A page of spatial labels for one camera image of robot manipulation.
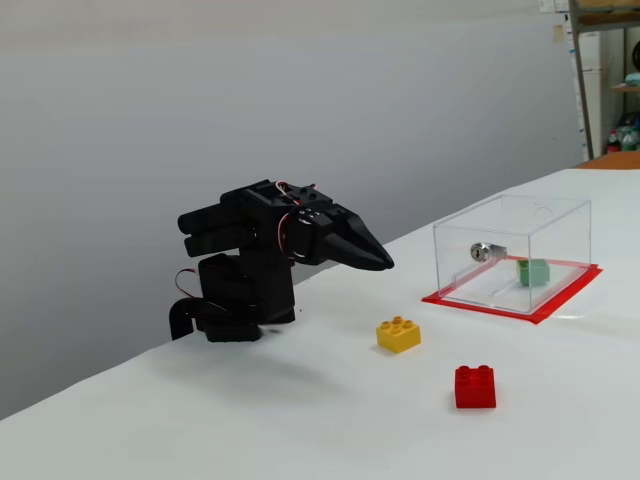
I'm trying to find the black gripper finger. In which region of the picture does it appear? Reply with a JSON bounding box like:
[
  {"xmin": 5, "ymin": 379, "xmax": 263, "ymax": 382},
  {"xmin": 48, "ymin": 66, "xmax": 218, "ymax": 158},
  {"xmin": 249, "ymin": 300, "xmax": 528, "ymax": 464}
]
[
  {"xmin": 288, "ymin": 209, "xmax": 396, "ymax": 274},
  {"xmin": 343, "ymin": 213, "xmax": 394, "ymax": 262}
]

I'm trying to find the yellow lego brick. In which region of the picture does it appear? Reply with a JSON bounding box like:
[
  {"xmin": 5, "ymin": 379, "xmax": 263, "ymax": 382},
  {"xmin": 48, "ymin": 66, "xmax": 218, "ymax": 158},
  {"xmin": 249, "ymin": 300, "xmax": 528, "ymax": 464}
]
[{"xmin": 375, "ymin": 314, "xmax": 423, "ymax": 355}]

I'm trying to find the silver cam lock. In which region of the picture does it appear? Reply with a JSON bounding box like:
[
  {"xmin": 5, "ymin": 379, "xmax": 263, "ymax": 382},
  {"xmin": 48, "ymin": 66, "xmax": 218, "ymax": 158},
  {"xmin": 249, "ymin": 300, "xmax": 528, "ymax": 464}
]
[{"xmin": 469, "ymin": 241, "xmax": 509, "ymax": 264}]

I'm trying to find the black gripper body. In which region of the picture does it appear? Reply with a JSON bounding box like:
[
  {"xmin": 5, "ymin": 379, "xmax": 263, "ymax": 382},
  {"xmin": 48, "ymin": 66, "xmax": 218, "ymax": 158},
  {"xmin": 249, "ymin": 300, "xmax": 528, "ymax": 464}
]
[{"xmin": 285, "ymin": 182, "xmax": 362, "ymax": 232}]

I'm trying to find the red lego brick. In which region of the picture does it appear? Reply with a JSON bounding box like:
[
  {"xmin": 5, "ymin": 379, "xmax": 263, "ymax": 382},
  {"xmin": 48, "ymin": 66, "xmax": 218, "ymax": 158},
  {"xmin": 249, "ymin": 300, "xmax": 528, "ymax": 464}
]
[{"xmin": 453, "ymin": 363, "xmax": 498, "ymax": 410}]

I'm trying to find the red white servo cable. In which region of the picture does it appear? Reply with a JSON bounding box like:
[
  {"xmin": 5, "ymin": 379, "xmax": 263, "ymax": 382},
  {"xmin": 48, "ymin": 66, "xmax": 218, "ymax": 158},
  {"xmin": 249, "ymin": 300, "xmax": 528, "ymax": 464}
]
[
  {"xmin": 174, "ymin": 267, "xmax": 202, "ymax": 301},
  {"xmin": 276, "ymin": 180, "xmax": 304, "ymax": 257}
]

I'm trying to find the brown wooden table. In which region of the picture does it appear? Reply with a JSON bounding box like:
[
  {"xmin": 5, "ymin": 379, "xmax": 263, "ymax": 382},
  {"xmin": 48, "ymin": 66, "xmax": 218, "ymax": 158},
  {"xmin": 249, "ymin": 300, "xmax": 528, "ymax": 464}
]
[{"xmin": 574, "ymin": 151, "xmax": 640, "ymax": 171}]

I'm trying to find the black table clamp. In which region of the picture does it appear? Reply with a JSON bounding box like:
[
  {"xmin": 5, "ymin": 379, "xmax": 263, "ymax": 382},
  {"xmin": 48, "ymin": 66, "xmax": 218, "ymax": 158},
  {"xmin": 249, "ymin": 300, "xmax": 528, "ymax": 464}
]
[{"xmin": 168, "ymin": 297, "xmax": 234, "ymax": 341}]

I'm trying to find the transparent plastic box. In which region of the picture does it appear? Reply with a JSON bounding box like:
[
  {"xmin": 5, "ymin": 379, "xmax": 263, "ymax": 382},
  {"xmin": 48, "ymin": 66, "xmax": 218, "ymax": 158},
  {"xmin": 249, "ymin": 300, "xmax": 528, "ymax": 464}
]
[{"xmin": 432, "ymin": 193, "xmax": 594, "ymax": 315}]

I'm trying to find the metal shelf rack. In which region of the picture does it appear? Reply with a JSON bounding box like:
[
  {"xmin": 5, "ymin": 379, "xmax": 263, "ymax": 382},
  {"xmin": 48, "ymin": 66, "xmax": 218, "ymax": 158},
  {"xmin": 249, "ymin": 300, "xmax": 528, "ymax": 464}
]
[{"xmin": 568, "ymin": 0, "xmax": 640, "ymax": 161}]

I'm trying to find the green lego brick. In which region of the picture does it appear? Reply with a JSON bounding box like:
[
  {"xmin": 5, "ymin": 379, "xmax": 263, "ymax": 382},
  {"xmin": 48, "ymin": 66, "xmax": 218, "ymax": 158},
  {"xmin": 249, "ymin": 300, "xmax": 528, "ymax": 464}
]
[{"xmin": 516, "ymin": 258, "xmax": 551, "ymax": 288}]

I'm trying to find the red tape square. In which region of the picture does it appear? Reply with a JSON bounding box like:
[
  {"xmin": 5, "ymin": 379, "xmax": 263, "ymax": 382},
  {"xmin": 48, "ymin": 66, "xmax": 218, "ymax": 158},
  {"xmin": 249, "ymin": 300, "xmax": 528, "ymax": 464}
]
[{"xmin": 421, "ymin": 254, "xmax": 605, "ymax": 327}]

